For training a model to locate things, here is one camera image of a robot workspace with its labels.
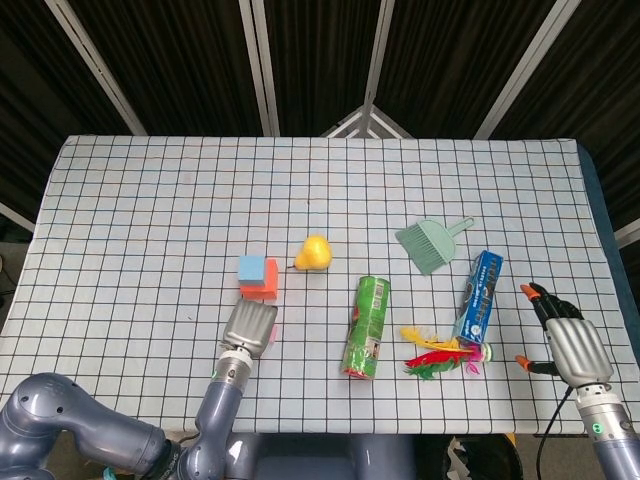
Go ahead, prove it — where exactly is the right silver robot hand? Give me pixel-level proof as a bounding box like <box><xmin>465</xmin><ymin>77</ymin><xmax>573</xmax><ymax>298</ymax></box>
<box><xmin>515</xmin><ymin>282</ymin><xmax>615</xmax><ymax>387</ymax></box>

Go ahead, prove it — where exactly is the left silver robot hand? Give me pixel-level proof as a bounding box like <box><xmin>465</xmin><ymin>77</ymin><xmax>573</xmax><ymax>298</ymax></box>
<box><xmin>219</xmin><ymin>298</ymin><xmax>279</xmax><ymax>359</ymax></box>

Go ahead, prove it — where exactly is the blue foam cube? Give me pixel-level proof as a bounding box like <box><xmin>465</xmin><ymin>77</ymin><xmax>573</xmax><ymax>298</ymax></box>
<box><xmin>237</xmin><ymin>254</ymin><xmax>269</xmax><ymax>289</ymax></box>

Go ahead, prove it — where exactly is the large orange foam block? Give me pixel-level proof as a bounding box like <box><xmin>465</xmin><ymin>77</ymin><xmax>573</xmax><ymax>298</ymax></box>
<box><xmin>238</xmin><ymin>258</ymin><xmax>279</xmax><ymax>302</ymax></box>

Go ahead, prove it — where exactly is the yellow pear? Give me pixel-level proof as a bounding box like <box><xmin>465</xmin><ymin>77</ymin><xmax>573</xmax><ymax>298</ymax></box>
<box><xmin>288</xmin><ymin>234</ymin><xmax>334</xmax><ymax>273</ymax></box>

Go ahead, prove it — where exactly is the blue cardboard box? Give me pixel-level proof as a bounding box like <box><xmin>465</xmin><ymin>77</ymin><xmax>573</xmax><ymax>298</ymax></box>
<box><xmin>452</xmin><ymin>250</ymin><xmax>504</xmax><ymax>347</ymax></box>

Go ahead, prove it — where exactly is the green chip can red lid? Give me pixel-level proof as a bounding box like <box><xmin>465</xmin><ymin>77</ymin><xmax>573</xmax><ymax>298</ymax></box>
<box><xmin>340</xmin><ymin>275</ymin><xmax>391</xmax><ymax>380</ymax></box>

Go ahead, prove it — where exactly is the colourful feather shuttlecock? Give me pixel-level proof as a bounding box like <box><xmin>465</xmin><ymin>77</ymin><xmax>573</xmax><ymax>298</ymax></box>
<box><xmin>399</xmin><ymin>326</ymin><xmax>495</xmax><ymax>382</ymax></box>

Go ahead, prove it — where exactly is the grey-blue robot torso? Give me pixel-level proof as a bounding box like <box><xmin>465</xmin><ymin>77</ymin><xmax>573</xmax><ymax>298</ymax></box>
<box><xmin>224</xmin><ymin>432</ymin><xmax>416</xmax><ymax>480</ymax></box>

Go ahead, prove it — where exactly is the blue table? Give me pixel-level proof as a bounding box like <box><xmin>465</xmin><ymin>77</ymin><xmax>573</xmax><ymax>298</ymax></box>
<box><xmin>574</xmin><ymin>142</ymin><xmax>640</xmax><ymax>381</ymax></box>

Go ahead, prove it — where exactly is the white black-grid tablecloth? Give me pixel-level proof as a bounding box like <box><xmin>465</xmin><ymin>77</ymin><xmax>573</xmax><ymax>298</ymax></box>
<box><xmin>0</xmin><ymin>133</ymin><xmax>636</xmax><ymax>435</ymax></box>

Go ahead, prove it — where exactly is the mint green hand brush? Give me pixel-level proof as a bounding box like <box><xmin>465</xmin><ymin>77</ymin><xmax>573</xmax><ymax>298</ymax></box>
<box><xmin>394</xmin><ymin>215</ymin><xmax>475</xmax><ymax>277</ymax></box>

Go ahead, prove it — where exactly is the black pleated curtain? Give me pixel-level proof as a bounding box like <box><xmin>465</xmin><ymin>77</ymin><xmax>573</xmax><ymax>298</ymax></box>
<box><xmin>0</xmin><ymin>0</ymin><xmax>640</xmax><ymax>241</ymax></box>

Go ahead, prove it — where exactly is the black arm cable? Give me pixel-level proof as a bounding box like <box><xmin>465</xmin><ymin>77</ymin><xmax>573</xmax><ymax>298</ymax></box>
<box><xmin>536</xmin><ymin>387</ymin><xmax>574</xmax><ymax>480</ymax></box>

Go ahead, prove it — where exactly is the white partition post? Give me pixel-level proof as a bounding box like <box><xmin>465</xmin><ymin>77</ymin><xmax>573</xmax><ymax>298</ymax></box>
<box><xmin>0</xmin><ymin>202</ymin><xmax>36</xmax><ymax>232</ymax></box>
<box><xmin>473</xmin><ymin>0</ymin><xmax>571</xmax><ymax>140</ymax></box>
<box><xmin>363</xmin><ymin>0</ymin><xmax>396</xmax><ymax>109</ymax></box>
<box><xmin>43</xmin><ymin>0</ymin><xmax>148</xmax><ymax>136</ymax></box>
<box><xmin>614</xmin><ymin>219</ymin><xmax>640</xmax><ymax>249</ymax></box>
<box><xmin>238</xmin><ymin>0</ymin><xmax>280</xmax><ymax>136</ymax></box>

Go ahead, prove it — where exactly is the white partition foot frame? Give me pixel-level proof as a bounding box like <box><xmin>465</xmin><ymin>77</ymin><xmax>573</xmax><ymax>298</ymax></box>
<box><xmin>319</xmin><ymin>102</ymin><xmax>414</xmax><ymax>140</ymax></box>

